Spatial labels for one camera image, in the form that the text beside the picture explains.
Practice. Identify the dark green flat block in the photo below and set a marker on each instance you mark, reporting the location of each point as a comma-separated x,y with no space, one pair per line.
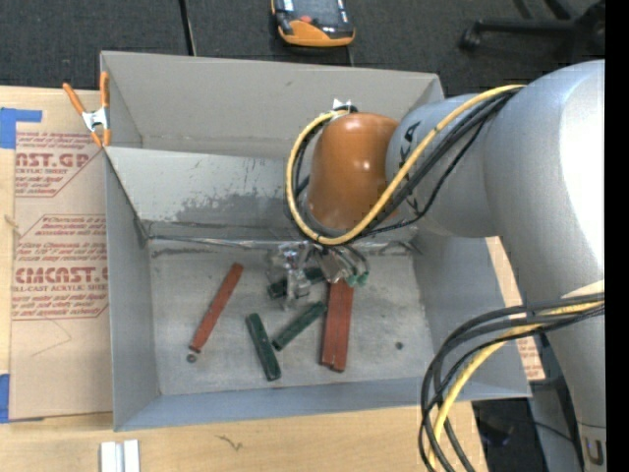
276,289
300,325
263,347

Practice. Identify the red-brown flat block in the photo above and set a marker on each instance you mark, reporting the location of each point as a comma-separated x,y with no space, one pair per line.
345,327
329,332
216,308

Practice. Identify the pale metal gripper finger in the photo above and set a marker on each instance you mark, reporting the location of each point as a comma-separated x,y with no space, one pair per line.
303,285
288,297

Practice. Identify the grey metal bin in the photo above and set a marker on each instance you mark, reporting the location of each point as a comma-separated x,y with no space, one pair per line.
206,204

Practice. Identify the brown cardboard board, red print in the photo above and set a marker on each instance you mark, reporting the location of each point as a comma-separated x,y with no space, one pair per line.
54,352

